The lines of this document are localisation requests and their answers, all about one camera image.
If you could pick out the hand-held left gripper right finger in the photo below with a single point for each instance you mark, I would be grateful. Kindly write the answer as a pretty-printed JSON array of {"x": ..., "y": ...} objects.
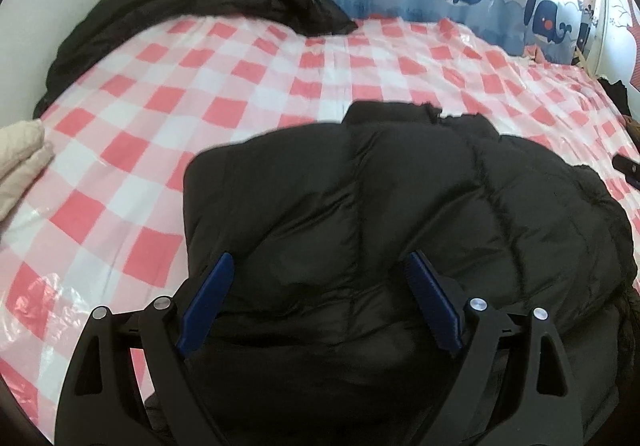
[{"x": 435, "y": 306}]

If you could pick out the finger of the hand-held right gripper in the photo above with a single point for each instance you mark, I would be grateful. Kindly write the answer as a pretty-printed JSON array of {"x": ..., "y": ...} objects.
[{"x": 627, "y": 165}]

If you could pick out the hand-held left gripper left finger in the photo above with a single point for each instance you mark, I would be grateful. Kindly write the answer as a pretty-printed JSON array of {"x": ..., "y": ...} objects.
[{"x": 207, "y": 306}]

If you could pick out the black puffer jacket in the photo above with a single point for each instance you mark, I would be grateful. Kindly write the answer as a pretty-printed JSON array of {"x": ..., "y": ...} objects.
[{"x": 400, "y": 206}]

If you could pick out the black garment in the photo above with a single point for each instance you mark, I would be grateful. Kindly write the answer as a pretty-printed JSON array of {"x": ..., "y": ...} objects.
[{"x": 620, "y": 94}]

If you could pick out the pink cloth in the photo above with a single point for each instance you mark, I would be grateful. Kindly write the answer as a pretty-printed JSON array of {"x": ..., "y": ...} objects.
[{"x": 531, "y": 55}]

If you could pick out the pink white checked bed sheet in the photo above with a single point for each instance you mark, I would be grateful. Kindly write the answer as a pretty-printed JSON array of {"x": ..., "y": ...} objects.
[{"x": 175, "y": 91}]

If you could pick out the cream quilted jacket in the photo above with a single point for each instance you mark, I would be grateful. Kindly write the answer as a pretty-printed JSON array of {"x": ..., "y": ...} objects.
[{"x": 20, "y": 161}]

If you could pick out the long black hooded coat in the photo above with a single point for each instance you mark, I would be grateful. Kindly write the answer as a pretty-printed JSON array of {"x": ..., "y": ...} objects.
[{"x": 150, "y": 11}]

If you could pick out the brown tree wall sticker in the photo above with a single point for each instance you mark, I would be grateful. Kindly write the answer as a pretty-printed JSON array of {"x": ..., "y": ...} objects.
[{"x": 631, "y": 9}]

